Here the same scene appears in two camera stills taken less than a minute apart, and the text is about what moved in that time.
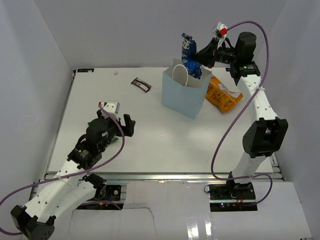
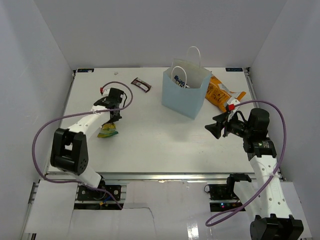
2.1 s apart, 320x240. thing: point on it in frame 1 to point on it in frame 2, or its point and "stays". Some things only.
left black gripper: (128, 129) to (114, 119)
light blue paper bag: (181, 92) stays
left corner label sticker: (85, 70) stays
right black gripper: (204, 57) to (222, 118)
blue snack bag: (189, 47) to (180, 83)
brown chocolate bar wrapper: (141, 84) stays
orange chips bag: (218, 94) stays
